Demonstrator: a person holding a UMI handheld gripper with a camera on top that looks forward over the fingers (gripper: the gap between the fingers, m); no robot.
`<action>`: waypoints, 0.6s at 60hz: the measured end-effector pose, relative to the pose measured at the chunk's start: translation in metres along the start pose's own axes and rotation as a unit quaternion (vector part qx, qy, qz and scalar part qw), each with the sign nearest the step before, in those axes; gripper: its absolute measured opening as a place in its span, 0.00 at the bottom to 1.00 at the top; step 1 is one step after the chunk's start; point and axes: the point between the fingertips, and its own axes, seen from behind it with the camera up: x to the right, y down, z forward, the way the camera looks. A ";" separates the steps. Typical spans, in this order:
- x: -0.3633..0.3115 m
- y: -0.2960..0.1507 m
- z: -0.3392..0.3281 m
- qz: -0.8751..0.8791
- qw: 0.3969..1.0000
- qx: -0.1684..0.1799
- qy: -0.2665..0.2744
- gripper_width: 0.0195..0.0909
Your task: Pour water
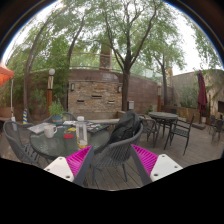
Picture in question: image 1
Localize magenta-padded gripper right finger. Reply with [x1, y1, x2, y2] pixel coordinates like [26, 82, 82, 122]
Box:
[129, 144, 184, 186]

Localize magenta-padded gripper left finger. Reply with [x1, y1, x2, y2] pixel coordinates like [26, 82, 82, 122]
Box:
[44, 145, 95, 187]

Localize clear plastic drink bottle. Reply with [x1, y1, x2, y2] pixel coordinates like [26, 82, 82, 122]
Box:
[75, 115, 89, 150]

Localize grey woven patio chair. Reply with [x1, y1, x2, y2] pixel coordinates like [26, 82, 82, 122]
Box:
[2, 119, 44, 166]
[90, 116, 145, 186]
[42, 111, 78, 125]
[138, 113, 158, 148]

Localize black backpack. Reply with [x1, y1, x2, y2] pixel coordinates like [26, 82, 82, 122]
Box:
[108, 110, 142, 145]

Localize white ceramic mug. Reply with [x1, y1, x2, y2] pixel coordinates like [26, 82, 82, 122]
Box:
[43, 124, 58, 139]

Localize black slatted patio chair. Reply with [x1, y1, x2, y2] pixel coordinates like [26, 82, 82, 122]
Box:
[163, 114, 196, 156]

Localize round glass patio table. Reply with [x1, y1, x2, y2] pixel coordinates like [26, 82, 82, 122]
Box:
[148, 111, 179, 148]

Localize silver laptop with stickers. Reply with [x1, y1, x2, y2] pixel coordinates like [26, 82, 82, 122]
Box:
[27, 122, 51, 135]

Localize green plant in blue pot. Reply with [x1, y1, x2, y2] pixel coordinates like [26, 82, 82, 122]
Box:
[49, 99, 65, 125]

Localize blue yellow striped bollard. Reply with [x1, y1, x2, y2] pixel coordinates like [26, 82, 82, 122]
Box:
[22, 108, 29, 125]

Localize tall dark-trunked tree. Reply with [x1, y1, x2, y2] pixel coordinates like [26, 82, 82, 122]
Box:
[63, 0, 188, 113]

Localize dark patio chair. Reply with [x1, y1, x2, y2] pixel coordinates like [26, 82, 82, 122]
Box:
[209, 114, 224, 144]

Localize closed maroon patio umbrella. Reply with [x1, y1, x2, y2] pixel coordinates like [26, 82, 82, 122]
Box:
[197, 69, 208, 116]

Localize leaning slender tree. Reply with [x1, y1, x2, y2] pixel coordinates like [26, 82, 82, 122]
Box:
[6, 6, 88, 121]

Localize orange canopy with white pole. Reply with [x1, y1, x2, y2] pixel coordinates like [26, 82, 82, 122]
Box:
[0, 59, 18, 132]

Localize globe lamp post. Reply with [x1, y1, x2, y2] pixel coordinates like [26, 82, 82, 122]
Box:
[46, 68, 56, 118]

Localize thin tree by wall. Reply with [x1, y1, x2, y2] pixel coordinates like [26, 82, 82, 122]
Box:
[143, 33, 188, 107]

